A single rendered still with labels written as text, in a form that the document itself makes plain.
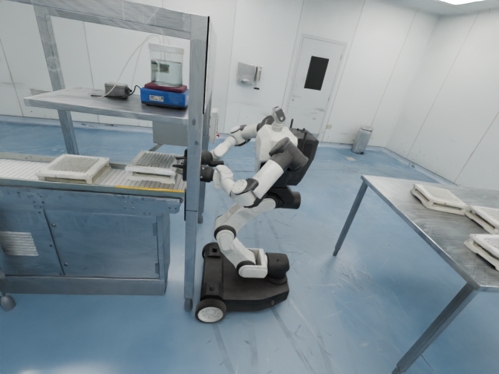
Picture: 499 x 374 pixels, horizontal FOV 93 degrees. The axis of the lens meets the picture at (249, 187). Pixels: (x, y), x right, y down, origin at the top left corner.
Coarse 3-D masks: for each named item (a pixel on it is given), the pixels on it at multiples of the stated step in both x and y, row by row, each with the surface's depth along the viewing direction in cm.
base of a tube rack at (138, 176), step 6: (126, 174) 121; (138, 174) 123; (144, 174) 123; (150, 174) 124; (156, 174) 125; (138, 180) 122; (156, 180) 122; (162, 180) 123; (168, 180) 123; (174, 180) 123
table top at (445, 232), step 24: (384, 192) 173; (408, 192) 180; (456, 192) 195; (480, 192) 203; (408, 216) 148; (432, 216) 152; (456, 216) 157; (432, 240) 128; (456, 240) 131; (456, 264) 114; (480, 264) 116; (480, 288) 103
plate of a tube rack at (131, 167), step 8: (144, 152) 137; (136, 160) 126; (176, 160) 134; (128, 168) 118; (136, 168) 119; (144, 168) 119; (152, 168) 121; (160, 168) 122; (168, 168) 123; (176, 168) 125
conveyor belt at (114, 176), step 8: (0, 160) 132; (8, 160) 133; (16, 160) 134; (0, 168) 125; (8, 168) 126; (16, 168) 127; (24, 168) 128; (32, 168) 130; (112, 168) 143; (0, 176) 119; (8, 176) 120; (16, 176) 121; (24, 176) 122; (32, 176) 123; (104, 176) 134; (112, 176) 135; (120, 176) 137; (104, 184) 127; (112, 184) 128; (120, 184) 129; (128, 184) 130; (136, 184) 131; (144, 184) 133; (152, 184) 134; (160, 184) 135; (168, 184) 136; (176, 184) 138; (184, 184) 139; (112, 192) 123; (184, 192) 132
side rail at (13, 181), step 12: (0, 180) 112; (12, 180) 113; (24, 180) 113; (36, 180) 114; (48, 180) 116; (120, 192) 121; (132, 192) 122; (144, 192) 122; (156, 192) 123; (168, 192) 124; (180, 192) 124
